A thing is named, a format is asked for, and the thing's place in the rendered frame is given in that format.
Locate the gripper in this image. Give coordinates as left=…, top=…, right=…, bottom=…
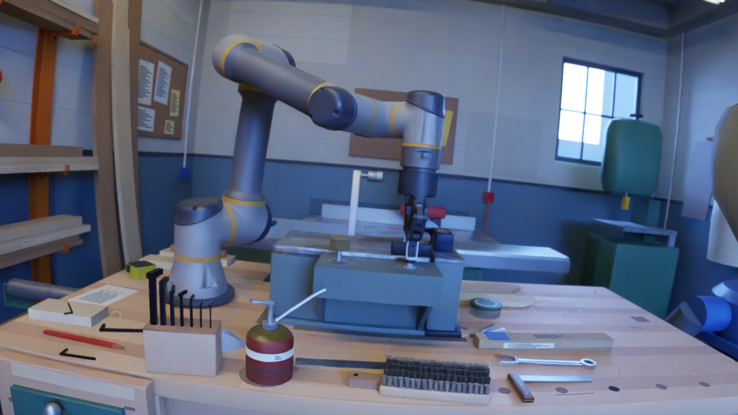
left=398, top=168, right=439, bottom=261

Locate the black gib lever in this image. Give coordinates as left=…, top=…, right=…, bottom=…
left=390, top=241, right=434, bottom=267

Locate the grey-blue planer body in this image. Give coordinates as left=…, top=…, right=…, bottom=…
left=269, top=251, right=465, bottom=338

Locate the brass knob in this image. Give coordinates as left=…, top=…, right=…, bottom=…
left=329, top=235, right=352, bottom=263

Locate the green tape roll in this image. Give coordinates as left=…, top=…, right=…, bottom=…
left=468, top=297, right=503, bottom=320

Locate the grey table saw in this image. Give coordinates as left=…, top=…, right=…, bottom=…
left=231, top=199, right=571, bottom=283

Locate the steel ruler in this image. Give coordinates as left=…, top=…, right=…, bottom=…
left=295, top=357, right=386, bottom=371

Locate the labelled wooden board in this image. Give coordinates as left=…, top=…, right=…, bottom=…
left=473, top=331, right=615, bottom=351

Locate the steel combination wrench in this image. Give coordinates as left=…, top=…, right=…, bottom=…
left=495, top=354, right=598, bottom=369

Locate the red striped oil can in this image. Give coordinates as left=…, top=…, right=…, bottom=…
left=245, top=288, right=327, bottom=387

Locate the window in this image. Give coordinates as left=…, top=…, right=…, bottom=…
left=556, top=57, right=643, bottom=167

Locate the green bandsaw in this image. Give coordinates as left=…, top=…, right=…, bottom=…
left=585, top=115, right=680, bottom=319

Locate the wooden hex key block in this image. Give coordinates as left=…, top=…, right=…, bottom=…
left=142, top=320, right=223, bottom=377

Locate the yellow tape measure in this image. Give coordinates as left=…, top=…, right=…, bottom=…
left=125, top=260, right=157, bottom=281

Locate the plain flat panel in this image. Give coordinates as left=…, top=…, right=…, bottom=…
left=681, top=141, right=714, bottom=221

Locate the cork notice board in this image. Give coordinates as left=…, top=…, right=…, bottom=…
left=137, top=41, right=189, bottom=141

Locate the leaning wooden plank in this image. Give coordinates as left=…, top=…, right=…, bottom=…
left=112, top=0, right=144, bottom=266
left=92, top=0, right=123, bottom=278

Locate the blue dust collector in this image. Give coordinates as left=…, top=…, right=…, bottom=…
left=665, top=280, right=738, bottom=361

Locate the pale dust collector bag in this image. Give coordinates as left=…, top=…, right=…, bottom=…
left=706, top=104, right=738, bottom=269

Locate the white paper sheet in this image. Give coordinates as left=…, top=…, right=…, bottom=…
left=69, top=284, right=140, bottom=308

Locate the red pencil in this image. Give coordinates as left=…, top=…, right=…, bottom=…
left=43, top=329, right=125, bottom=351

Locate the beige wooden block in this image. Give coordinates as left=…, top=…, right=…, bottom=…
left=27, top=298, right=110, bottom=329

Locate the teal drawer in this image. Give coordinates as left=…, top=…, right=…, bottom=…
left=10, top=384, right=125, bottom=415

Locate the orange lumber rack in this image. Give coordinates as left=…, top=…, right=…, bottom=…
left=0, top=0, right=100, bottom=286

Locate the grey steel pipe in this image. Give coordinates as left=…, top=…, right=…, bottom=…
left=3, top=278, right=79, bottom=310

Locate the red handle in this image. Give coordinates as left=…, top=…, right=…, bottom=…
left=400, top=205, right=446, bottom=220

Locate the white post with steel knob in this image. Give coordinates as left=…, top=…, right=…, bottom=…
left=347, top=169, right=385, bottom=236

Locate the brown wall board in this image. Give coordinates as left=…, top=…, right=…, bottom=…
left=348, top=87, right=460, bottom=165

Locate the wooden wire brush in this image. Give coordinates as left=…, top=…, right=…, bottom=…
left=347, top=355, right=492, bottom=405

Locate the wooden handled try square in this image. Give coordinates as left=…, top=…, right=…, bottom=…
left=507, top=372, right=594, bottom=403

